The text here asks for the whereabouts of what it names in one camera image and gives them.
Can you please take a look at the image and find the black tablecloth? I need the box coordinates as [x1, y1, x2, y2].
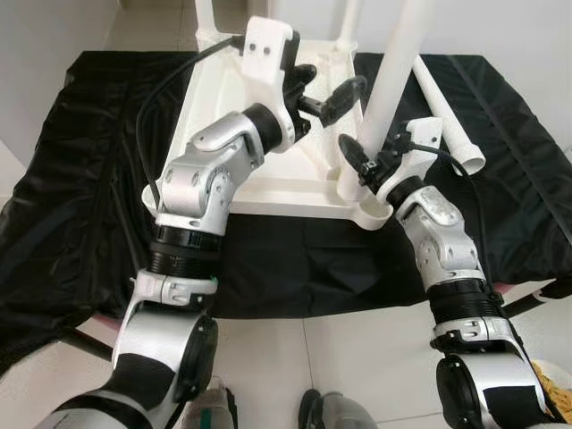
[0, 51, 572, 376]

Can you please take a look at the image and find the grey robot left foot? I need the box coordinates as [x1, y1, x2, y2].
[181, 378, 239, 429]

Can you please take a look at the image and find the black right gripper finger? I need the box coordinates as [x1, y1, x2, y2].
[339, 134, 373, 185]

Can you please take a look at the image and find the pink cloth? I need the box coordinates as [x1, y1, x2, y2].
[89, 311, 128, 329]
[490, 281, 521, 298]

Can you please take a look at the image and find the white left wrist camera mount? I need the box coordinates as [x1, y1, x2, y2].
[240, 16, 301, 128]

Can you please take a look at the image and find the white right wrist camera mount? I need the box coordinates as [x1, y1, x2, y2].
[375, 119, 445, 205]

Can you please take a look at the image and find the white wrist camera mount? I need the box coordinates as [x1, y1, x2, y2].
[240, 16, 301, 128]
[375, 119, 445, 205]

